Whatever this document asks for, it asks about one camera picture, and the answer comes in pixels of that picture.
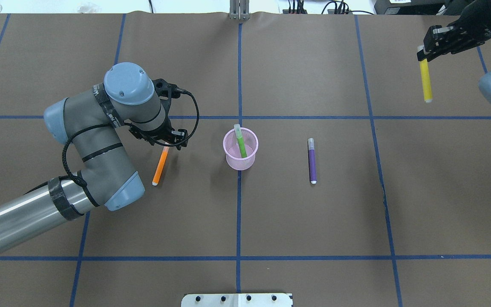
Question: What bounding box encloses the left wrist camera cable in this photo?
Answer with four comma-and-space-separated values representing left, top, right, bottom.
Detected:
61, 78, 200, 188

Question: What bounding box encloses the purple highlighter pen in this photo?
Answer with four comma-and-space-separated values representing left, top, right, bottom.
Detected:
307, 138, 317, 185

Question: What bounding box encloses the aluminium frame post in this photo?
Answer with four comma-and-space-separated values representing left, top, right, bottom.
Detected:
228, 0, 251, 21

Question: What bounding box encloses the brown paper table mat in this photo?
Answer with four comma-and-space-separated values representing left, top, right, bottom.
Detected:
0, 12, 491, 307

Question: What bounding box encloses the orange highlighter pen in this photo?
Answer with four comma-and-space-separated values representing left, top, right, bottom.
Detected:
151, 147, 169, 186

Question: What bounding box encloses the black usb hub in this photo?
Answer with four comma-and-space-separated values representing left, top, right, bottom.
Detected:
281, 0, 308, 15

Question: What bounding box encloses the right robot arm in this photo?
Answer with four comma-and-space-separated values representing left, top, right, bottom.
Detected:
416, 0, 491, 104

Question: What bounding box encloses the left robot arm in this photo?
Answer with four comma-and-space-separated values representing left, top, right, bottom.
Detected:
0, 62, 199, 254

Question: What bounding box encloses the pink mesh pen holder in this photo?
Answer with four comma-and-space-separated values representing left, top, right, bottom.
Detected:
222, 127, 259, 171

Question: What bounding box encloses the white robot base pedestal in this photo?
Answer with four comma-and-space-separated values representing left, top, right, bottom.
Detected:
181, 293, 294, 307

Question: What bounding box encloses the green highlighter pen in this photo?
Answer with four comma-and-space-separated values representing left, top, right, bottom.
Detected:
234, 124, 248, 159

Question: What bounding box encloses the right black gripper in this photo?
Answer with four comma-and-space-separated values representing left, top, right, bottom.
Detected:
417, 2, 491, 62

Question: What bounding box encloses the yellow highlighter pen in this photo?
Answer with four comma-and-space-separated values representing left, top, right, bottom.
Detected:
419, 58, 433, 103

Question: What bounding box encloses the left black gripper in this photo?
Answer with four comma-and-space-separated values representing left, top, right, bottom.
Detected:
128, 123, 188, 150

